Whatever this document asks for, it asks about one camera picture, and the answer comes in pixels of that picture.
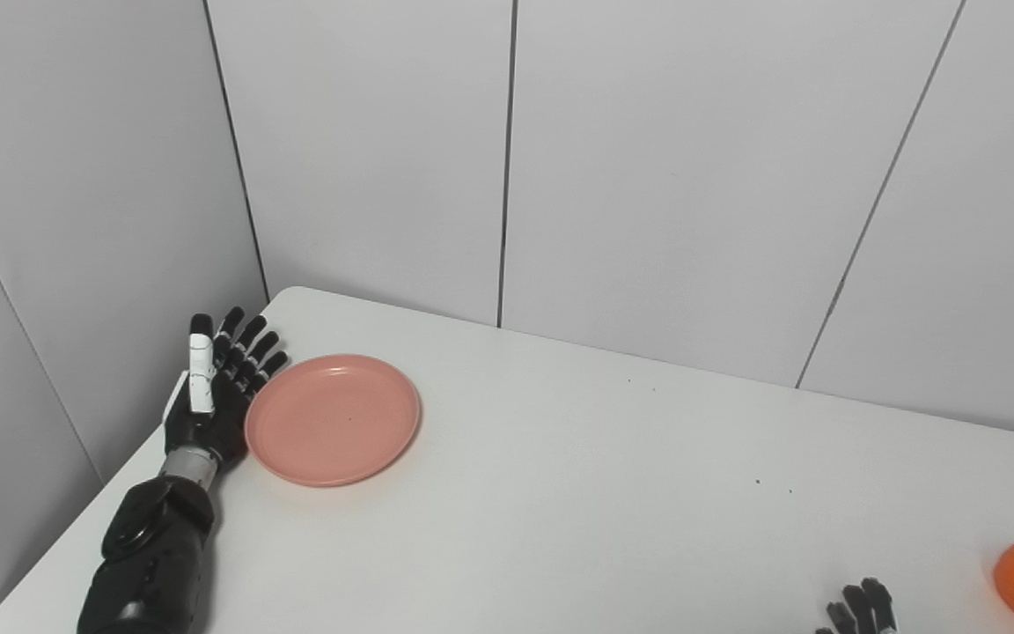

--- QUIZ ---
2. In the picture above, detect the pink round plate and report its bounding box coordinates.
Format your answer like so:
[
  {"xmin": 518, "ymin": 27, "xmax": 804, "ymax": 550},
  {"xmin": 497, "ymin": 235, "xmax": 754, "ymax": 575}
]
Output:
[{"xmin": 244, "ymin": 354, "xmax": 423, "ymax": 488}]

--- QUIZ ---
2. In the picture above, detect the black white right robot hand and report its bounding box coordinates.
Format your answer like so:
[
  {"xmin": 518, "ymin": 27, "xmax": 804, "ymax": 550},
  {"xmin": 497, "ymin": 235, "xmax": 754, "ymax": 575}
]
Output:
[{"xmin": 815, "ymin": 578, "xmax": 898, "ymax": 634}]

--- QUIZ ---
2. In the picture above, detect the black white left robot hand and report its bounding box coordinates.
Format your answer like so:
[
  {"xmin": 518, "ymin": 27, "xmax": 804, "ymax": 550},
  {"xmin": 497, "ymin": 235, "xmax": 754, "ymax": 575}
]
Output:
[{"xmin": 164, "ymin": 306, "xmax": 290, "ymax": 468}]

